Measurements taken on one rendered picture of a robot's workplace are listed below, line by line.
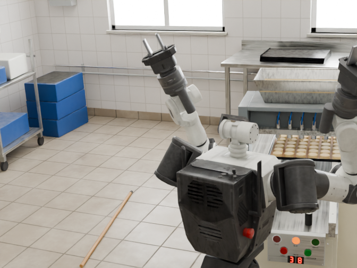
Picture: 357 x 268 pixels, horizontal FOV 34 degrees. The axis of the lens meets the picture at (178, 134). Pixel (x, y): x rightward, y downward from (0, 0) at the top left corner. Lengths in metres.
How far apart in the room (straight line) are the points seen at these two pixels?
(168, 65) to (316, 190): 0.66
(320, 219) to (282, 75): 1.00
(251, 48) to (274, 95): 3.14
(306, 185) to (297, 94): 1.43
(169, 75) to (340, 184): 0.67
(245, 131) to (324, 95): 1.36
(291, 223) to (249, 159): 0.84
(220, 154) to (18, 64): 4.40
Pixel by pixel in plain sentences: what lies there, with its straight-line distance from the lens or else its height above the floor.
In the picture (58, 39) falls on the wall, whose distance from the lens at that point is 7.38.
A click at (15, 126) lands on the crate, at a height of 0.31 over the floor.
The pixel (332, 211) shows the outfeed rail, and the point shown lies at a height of 0.90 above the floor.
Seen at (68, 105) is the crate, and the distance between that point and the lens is 6.74.
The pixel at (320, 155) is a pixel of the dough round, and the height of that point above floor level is 0.92.
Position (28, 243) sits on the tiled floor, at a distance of 4.48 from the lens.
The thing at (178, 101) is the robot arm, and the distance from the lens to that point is 2.08.
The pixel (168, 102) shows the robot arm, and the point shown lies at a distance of 2.08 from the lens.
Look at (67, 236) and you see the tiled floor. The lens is 4.48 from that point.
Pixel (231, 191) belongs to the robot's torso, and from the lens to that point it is 1.70.
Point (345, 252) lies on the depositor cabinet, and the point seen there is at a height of 0.36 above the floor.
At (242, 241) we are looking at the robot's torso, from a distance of 1.82.
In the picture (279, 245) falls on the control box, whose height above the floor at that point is 0.78.
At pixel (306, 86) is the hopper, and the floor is 1.28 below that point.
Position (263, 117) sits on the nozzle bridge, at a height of 1.10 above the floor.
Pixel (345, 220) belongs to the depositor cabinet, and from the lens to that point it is 3.33.
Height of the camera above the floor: 2.05
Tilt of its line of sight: 19 degrees down
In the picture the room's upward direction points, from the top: 3 degrees counter-clockwise
